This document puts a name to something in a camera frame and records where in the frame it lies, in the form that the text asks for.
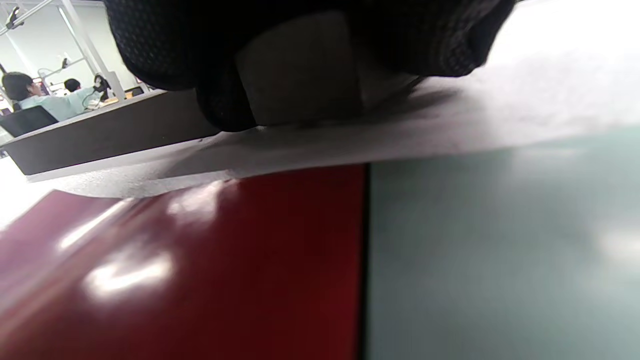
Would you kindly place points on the person's left hand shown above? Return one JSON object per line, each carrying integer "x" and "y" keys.
{"x": 165, "y": 40}

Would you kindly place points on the striped cartoon poster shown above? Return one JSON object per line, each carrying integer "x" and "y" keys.
{"x": 250, "y": 275}

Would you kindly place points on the black chair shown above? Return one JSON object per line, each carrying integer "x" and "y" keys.
{"x": 27, "y": 120}

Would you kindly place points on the white metal post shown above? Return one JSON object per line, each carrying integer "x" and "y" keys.
{"x": 90, "y": 50}

